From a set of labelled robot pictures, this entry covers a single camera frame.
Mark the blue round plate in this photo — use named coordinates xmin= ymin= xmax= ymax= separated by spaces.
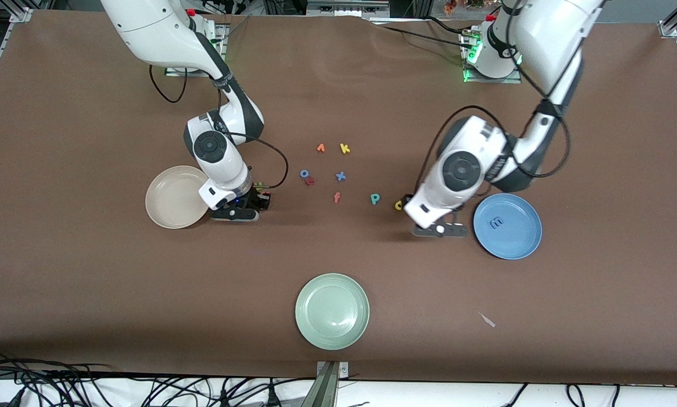
xmin=473 ymin=193 xmax=543 ymax=261

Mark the beige round plate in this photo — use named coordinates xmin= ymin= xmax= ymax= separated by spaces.
xmin=145 ymin=165 xmax=210 ymax=230

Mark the pale green round plate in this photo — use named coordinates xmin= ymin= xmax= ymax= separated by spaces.
xmin=295 ymin=273 xmax=370 ymax=351

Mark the brown table cover sheet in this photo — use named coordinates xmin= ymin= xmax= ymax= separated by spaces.
xmin=0 ymin=10 xmax=677 ymax=385

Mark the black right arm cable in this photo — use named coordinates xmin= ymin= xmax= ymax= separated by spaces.
xmin=148 ymin=62 xmax=289 ymax=190

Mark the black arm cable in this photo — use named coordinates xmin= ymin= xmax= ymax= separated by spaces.
xmin=148 ymin=62 xmax=289 ymax=190
xmin=415 ymin=0 xmax=571 ymax=196

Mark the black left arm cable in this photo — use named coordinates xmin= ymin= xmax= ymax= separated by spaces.
xmin=415 ymin=0 xmax=571 ymax=196

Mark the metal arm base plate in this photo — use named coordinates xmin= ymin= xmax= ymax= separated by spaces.
xmin=165 ymin=23 xmax=229 ymax=77
xmin=462 ymin=31 xmax=523 ymax=85

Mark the thin black table cable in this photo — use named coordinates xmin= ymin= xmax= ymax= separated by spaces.
xmin=370 ymin=16 xmax=475 ymax=49

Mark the grey metal post bracket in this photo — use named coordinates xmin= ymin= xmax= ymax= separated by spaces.
xmin=302 ymin=361 xmax=349 ymax=407

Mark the silver metal frame bar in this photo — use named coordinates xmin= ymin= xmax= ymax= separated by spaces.
xmin=306 ymin=0 xmax=393 ymax=18

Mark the black cable tangle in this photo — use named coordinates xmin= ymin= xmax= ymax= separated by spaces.
xmin=0 ymin=348 xmax=373 ymax=407

